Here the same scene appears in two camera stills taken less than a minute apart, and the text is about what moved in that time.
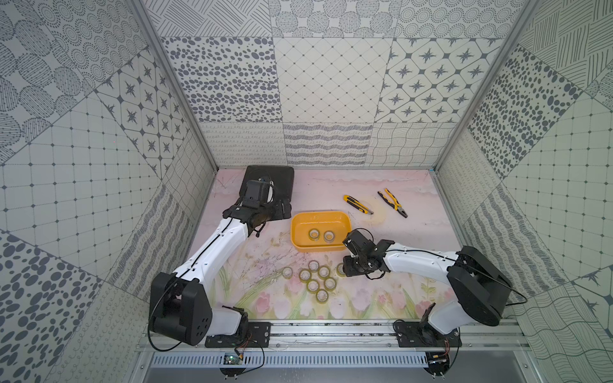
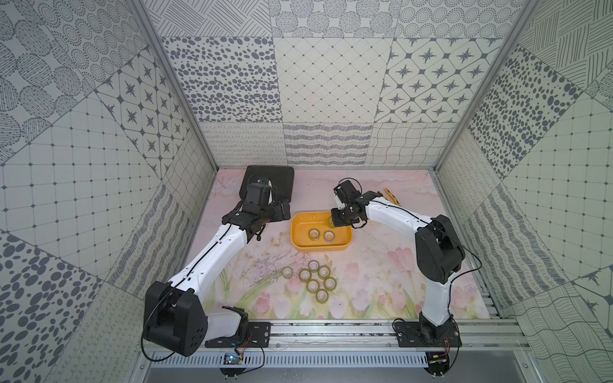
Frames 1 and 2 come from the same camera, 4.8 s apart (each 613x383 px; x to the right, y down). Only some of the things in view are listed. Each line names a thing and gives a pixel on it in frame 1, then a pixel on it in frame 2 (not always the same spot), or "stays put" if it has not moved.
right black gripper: (347, 268) -> (337, 220)
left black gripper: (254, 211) stays put
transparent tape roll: (314, 234) stays put
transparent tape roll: (287, 272) stays put
